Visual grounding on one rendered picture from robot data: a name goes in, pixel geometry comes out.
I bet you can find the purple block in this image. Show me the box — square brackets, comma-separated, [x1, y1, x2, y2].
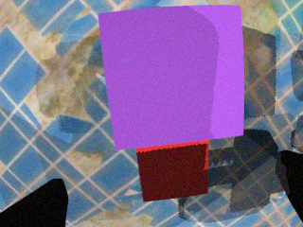
[98, 5, 245, 150]

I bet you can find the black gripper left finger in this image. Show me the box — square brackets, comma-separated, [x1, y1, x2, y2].
[0, 178, 68, 227]

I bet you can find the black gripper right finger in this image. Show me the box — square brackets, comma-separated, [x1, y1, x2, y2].
[276, 150, 303, 222]

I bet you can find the red block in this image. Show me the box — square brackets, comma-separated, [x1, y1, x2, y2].
[136, 139, 209, 201]

